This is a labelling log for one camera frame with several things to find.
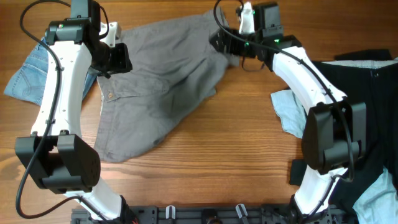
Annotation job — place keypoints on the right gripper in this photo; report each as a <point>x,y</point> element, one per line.
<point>232,47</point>

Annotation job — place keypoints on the folded blue denim jeans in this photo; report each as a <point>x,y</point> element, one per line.
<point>28,83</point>

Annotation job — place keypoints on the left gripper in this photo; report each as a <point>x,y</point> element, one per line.
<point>124,63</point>

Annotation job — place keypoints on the light blue garment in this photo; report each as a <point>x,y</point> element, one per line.
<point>290,111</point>

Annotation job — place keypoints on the white dotted garment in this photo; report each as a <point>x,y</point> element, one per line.
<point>372,64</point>

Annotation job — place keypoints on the grey shorts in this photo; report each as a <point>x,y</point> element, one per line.
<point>174,68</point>

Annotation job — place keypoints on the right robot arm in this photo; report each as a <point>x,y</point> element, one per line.
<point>334,137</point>

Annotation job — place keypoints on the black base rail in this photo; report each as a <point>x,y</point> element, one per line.
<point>266,213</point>

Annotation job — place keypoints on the black garment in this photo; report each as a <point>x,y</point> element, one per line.
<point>377,89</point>

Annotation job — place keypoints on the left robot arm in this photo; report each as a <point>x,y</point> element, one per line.
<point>54,155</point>

